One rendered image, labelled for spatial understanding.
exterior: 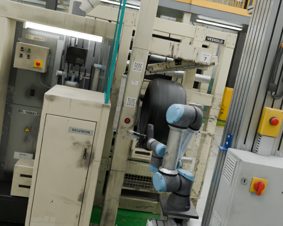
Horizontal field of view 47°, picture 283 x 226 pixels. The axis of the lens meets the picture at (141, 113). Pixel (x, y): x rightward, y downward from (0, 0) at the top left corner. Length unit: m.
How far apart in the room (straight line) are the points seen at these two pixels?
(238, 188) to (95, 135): 0.94
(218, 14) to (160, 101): 6.15
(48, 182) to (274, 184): 1.31
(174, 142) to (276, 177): 0.62
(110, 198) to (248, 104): 1.63
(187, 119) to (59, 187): 0.90
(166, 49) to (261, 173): 1.69
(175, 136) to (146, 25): 1.08
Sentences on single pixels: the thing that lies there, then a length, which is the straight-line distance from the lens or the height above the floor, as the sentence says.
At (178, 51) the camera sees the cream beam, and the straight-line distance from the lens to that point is 2.98.
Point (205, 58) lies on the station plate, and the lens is 3.05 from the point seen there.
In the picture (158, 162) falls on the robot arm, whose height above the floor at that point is 0.97.
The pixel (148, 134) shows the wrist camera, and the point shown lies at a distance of 2.20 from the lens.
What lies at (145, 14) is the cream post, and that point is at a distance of 2.68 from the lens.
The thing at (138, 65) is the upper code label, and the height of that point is 1.52.
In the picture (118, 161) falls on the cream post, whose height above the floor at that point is 0.71.
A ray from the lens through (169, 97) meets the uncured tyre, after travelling 2.57.
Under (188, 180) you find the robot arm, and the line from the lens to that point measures 2.06.
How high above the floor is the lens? 1.57
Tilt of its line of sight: 9 degrees down
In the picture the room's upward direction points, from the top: 11 degrees clockwise
